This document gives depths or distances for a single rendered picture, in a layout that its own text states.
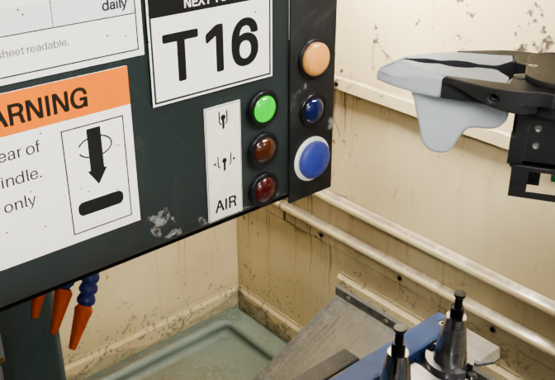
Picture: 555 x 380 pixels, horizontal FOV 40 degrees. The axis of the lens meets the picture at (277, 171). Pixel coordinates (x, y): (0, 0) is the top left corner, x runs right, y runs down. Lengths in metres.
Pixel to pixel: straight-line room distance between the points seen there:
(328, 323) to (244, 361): 0.35
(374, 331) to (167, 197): 1.24
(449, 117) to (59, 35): 0.26
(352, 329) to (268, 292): 0.38
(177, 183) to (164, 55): 0.09
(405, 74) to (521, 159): 0.10
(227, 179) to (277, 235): 1.38
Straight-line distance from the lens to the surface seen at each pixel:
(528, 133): 0.53
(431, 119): 0.53
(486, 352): 1.09
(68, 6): 0.44
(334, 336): 1.74
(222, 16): 0.50
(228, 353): 2.07
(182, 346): 2.06
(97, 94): 0.46
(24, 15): 0.43
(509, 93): 0.49
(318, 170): 0.59
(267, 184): 0.56
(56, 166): 0.47
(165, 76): 0.48
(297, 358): 1.73
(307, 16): 0.55
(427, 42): 1.41
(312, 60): 0.55
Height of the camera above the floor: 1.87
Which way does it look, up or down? 25 degrees down
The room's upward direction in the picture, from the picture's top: straight up
